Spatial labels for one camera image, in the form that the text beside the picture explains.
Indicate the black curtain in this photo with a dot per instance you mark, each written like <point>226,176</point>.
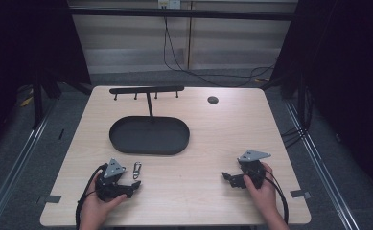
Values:
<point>344,80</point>
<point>30,44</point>

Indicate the grey tape strip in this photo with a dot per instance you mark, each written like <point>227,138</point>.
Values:
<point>300,194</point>
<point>50,199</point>

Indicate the black horizontal frame bar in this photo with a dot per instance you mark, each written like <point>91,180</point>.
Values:
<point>181,13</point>

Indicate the person's right hand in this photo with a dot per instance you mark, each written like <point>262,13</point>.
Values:
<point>265,196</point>

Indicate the black metal stand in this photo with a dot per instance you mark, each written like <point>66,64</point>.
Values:
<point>37,102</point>

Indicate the yellow floor object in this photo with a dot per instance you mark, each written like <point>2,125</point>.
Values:
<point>26,101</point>

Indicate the silver carabiner keyring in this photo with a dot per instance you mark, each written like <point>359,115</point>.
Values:
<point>137,171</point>

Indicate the small black floor strip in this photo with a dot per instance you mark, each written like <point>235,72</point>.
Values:
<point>61,134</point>

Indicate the round black table grommet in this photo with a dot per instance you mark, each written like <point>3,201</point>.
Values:
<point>213,99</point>

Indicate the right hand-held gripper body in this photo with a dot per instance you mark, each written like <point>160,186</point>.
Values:
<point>254,171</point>

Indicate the metal floor rail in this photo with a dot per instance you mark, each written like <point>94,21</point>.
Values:
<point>321,179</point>
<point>11,172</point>

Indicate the person's left hand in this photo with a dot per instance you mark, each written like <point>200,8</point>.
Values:
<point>94,207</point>

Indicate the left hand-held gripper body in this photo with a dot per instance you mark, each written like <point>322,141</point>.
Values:
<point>109,187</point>

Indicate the white wall socket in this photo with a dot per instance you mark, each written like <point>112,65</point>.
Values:
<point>169,3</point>

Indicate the black hook rack with tray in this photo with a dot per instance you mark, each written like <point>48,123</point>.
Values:
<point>149,135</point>

